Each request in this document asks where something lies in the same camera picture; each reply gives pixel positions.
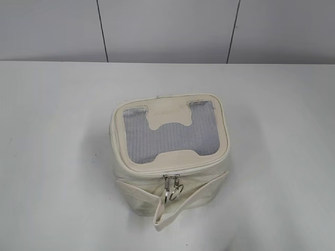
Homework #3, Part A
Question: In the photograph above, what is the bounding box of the cream canvas zipper bag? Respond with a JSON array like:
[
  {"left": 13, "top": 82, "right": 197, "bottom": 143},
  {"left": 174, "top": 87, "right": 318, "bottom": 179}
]
[{"left": 109, "top": 94, "right": 230, "bottom": 231}]

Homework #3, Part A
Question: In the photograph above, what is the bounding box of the silver zipper pull ring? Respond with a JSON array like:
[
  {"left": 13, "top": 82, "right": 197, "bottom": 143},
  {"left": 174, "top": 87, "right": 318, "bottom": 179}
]
[
  {"left": 169, "top": 174, "right": 185, "bottom": 201},
  {"left": 162, "top": 174, "right": 172, "bottom": 204}
]

